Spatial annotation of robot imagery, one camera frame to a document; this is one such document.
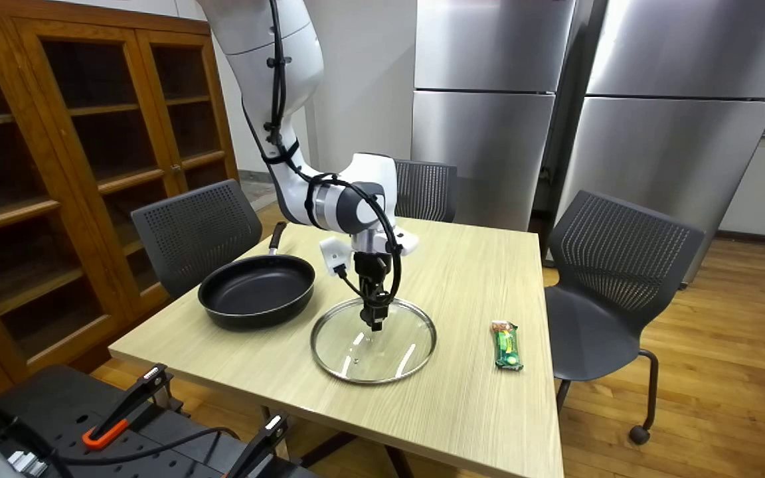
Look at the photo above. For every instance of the dark grey mesh office chair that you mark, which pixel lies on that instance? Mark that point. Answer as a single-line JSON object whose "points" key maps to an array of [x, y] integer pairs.
{"points": [[193, 234], [623, 267]]}

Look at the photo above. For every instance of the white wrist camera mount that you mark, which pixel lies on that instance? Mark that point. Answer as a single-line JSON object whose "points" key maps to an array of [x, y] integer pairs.
{"points": [[336, 255]]}

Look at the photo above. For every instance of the black robot cart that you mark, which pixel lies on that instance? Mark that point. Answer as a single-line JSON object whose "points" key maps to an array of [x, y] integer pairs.
{"points": [[92, 416]]}

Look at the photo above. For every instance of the glass lid with black knob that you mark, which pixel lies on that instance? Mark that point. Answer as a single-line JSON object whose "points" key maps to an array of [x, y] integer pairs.
{"points": [[400, 354]]}

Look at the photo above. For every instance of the white low cabinet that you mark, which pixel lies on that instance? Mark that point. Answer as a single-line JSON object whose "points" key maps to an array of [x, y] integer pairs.
{"points": [[764, 189]]}

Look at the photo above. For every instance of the grey office chair back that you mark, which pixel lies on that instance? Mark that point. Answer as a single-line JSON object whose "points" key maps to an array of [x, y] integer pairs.
{"points": [[431, 189]]}

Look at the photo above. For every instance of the brown wooden bookshelf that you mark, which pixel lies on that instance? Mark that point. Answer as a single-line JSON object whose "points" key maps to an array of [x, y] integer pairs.
{"points": [[47, 176]]}

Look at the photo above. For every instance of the shorter stainless steel refrigerator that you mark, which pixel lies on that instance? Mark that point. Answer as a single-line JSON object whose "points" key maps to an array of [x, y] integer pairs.
{"points": [[675, 134]]}

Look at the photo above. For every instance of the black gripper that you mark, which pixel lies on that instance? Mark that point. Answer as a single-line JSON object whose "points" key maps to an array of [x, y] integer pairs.
{"points": [[372, 269]]}

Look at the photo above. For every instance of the green snack packet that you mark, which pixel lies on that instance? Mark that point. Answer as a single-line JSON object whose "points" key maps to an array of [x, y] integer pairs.
{"points": [[505, 347]]}

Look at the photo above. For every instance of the black nonstick frying pan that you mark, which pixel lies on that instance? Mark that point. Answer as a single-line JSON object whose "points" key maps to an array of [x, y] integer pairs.
{"points": [[254, 288]]}

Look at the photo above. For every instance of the tall stainless steel refrigerator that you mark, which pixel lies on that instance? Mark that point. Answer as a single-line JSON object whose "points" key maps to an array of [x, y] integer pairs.
{"points": [[490, 116]]}

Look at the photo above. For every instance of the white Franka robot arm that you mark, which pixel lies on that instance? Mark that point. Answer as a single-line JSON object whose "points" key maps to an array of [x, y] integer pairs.
{"points": [[251, 55]]}

